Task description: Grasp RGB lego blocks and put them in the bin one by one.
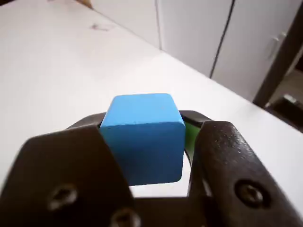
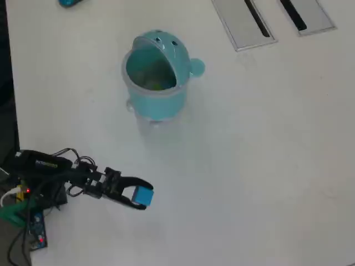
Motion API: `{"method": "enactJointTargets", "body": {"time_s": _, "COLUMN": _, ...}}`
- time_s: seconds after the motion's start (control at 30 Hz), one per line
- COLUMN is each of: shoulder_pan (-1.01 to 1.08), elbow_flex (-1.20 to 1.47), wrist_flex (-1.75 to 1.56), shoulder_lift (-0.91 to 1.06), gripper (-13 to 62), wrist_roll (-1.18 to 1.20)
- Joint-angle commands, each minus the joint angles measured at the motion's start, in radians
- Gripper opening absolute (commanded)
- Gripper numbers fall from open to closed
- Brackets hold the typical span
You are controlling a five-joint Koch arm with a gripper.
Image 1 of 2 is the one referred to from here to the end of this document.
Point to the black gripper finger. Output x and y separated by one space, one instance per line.
234 170
66 172

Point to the blue cube block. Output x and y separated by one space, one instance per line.
144 139

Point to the white cabinet doors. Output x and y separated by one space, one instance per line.
213 35

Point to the dark brown door frame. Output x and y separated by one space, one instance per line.
279 63

